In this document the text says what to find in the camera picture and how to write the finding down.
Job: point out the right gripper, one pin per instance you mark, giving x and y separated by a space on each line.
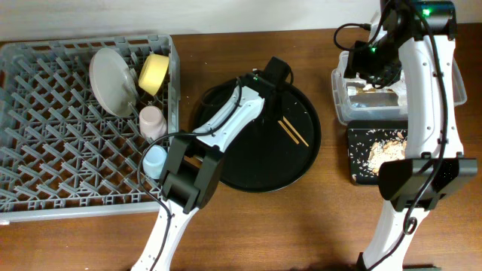
355 65

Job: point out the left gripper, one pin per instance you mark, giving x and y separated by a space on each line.
282 108

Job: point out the wooden chopstick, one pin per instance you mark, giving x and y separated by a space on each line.
297 135
289 133

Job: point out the white napkin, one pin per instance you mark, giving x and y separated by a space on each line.
394 95

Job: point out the food scraps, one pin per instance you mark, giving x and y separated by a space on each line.
386 151

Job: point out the pink cup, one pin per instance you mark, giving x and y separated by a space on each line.
152 123

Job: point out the yellow bowl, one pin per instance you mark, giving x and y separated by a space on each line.
153 73

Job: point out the light blue cup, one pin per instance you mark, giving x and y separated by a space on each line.
153 161

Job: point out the grey plate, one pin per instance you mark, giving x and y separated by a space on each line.
112 83

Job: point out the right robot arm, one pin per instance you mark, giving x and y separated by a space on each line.
413 40

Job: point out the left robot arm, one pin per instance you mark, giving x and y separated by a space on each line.
192 168

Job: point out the grey dishwasher rack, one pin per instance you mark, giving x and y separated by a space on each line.
62 154

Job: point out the clear plastic bin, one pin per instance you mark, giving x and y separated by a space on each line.
347 112

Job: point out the round black tray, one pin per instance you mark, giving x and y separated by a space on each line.
263 157

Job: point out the black rectangular tray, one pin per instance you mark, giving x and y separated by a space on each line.
361 136

